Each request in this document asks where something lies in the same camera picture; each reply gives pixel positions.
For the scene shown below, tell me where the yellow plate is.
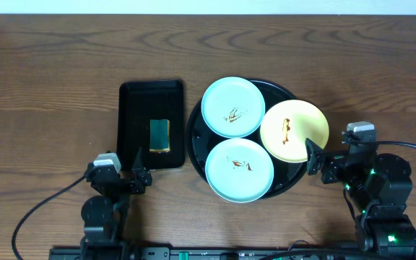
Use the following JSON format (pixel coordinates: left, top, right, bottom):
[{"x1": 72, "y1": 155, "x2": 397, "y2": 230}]
[{"x1": 260, "y1": 100, "x2": 329, "y2": 163}]

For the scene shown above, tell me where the green and yellow sponge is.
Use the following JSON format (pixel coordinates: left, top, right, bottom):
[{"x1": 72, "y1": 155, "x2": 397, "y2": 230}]
[{"x1": 149, "y1": 119, "x2": 170, "y2": 153}]

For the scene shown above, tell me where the light blue plate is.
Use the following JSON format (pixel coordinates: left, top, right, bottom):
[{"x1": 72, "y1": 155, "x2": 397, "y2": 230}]
[
  {"x1": 205, "y1": 138, "x2": 274, "y2": 203},
  {"x1": 201, "y1": 77, "x2": 266, "y2": 138}
]

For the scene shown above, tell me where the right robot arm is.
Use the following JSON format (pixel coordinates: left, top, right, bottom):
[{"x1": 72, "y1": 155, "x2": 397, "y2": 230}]
[{"x1": 305, "y1": 130, "x2": 416, "y2": 259}]

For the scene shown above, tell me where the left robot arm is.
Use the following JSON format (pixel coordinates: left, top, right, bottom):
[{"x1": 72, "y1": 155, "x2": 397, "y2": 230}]
[{"x1": 79, "y1": 150, "x2": 152, "y2": 260}]

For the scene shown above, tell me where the black rectangular tray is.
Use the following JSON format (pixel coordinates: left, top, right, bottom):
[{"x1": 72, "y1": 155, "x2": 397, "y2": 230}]
[{"x1": 116, "y1": 80, "x2": 185, "y2": 171}]

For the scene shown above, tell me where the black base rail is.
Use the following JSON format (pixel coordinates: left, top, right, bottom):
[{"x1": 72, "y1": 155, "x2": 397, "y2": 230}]
[{"x1": 48, "y1": 246, "x2": 360, "y2": 260}]

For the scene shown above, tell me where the left black cable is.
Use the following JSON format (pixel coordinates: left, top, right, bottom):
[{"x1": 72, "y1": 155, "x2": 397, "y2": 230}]
[{"x1": 11, "y1": 175, "x2": 88, "y2": 260}]

